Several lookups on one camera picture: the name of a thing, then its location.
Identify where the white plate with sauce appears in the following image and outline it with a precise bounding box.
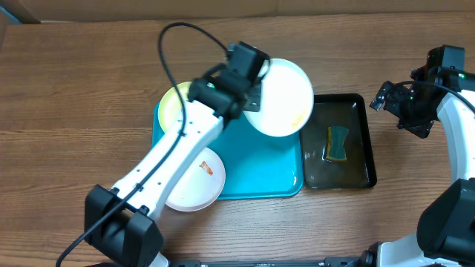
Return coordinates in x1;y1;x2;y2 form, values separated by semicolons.
244;59;314;137

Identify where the green yellow sponge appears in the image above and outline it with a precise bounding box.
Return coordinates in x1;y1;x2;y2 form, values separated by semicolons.
325;126;349;162

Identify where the yellow plate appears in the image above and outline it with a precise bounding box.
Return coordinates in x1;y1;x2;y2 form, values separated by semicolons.
157;87;181;132

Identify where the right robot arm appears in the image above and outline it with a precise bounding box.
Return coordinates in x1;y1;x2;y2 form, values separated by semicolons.
339;66;474;266

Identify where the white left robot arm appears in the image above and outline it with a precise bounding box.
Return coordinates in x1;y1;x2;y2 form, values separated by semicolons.
82;70;263;266

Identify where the black water tray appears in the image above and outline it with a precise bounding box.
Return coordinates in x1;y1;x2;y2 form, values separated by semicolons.
300;93;377;189

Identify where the teal plastic tray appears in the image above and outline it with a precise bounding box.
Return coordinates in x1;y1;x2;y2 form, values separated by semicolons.
149;99;304;201

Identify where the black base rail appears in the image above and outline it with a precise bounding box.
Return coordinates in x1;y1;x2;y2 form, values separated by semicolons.
169;257;363;267

